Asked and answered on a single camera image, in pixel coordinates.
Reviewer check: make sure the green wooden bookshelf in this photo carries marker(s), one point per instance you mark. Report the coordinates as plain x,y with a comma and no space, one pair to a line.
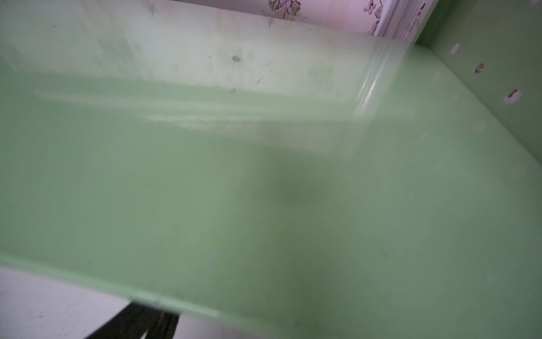
275,176

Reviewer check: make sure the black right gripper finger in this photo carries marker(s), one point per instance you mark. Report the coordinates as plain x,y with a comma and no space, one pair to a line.
137,321

